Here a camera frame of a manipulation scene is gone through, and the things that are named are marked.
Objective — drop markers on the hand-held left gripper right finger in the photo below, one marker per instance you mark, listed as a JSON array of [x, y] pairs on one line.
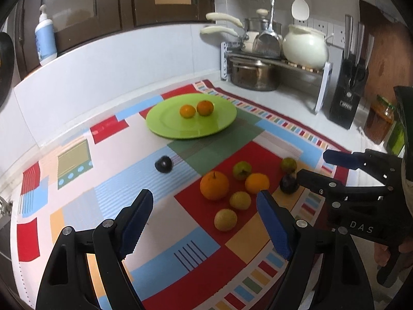
[[274, 229]]

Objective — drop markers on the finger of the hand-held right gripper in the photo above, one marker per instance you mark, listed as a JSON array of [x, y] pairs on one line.
[[314, 180], [337, 157]]

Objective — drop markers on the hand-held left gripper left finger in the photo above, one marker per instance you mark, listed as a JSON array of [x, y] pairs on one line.
[[138, 222]]

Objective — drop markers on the dark purple plum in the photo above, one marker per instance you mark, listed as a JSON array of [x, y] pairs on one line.
[[288, 184], [163, 164]]

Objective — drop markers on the green tangerine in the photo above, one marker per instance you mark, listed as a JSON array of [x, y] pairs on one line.
[[288, 165], [242, 170]]

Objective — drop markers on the small yellow plum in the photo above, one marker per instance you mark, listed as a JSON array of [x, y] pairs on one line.
[[240, 200], [226, 219]]

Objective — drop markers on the medium orange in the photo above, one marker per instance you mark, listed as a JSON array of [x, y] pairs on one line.
[[257, 183]]

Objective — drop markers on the large orange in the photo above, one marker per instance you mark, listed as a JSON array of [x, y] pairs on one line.
[[214, 185]]

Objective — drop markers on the green plate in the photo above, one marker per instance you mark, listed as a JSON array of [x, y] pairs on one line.
[[167, 122]]

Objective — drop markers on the person's right hand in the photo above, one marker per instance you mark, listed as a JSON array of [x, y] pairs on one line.
[[381, 255]]

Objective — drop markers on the colourful patchwork mat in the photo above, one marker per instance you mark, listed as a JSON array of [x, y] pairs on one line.
[[96, 197]]

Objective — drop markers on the black knife block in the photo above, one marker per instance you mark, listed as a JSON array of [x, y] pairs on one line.
[[347, 103]]

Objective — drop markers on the glass jar green lid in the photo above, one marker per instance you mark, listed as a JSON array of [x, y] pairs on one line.
[[380, 122]]

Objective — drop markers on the green bottle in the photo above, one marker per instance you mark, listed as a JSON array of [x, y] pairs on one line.
[[397, 139]]

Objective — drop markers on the white grey kitchen rack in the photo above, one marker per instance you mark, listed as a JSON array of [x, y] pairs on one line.
[[322, 87]]

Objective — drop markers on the wooden bead trivet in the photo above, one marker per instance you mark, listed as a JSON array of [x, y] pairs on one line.
[[306, 67]]

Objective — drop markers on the cream ceramic pot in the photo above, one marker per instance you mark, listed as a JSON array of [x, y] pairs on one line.
[[305, 46]]

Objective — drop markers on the brown wooden cutting board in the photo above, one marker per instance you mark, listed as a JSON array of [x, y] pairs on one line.
[[390, 55]]

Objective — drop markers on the large steel pot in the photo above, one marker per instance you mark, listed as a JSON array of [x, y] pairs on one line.
[[255, 76]]

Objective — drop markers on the small orange tangerine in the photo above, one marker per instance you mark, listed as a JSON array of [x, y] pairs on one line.
[[205, 108], [187, 110]]

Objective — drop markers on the steel slotted turner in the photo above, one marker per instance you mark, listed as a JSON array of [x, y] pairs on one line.
[[266, 43]]

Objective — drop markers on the steel pot with lid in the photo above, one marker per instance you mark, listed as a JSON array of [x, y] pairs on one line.
[[255, 24]]

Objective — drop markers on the blue white pump bottle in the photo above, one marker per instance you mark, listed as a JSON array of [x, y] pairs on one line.
[[46, 38]]

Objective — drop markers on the dark wooden cabinet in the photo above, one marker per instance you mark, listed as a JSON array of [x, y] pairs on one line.
[[113, 6]]

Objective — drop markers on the white wall socket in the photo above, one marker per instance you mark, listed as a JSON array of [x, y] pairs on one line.
[[320, 26], [336, 34]]

